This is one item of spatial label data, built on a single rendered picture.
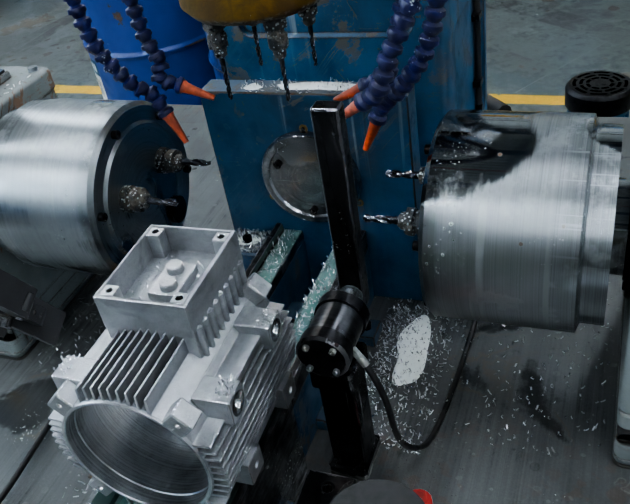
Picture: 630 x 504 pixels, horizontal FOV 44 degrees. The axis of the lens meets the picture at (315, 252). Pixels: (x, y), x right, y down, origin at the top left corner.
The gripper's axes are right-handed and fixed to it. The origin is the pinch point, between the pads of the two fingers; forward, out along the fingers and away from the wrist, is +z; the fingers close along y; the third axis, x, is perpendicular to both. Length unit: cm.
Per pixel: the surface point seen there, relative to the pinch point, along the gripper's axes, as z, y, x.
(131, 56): 147, 119, -130
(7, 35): 280, 331, -240
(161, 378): 10.3, -9.8, 1.6
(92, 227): 26.3, 15.6, -18.2
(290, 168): 40, -3, -35
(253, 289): 19.0, -12.3, -10.4
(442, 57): 37, -23, -52
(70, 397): 10.3, -1.0, 4.7
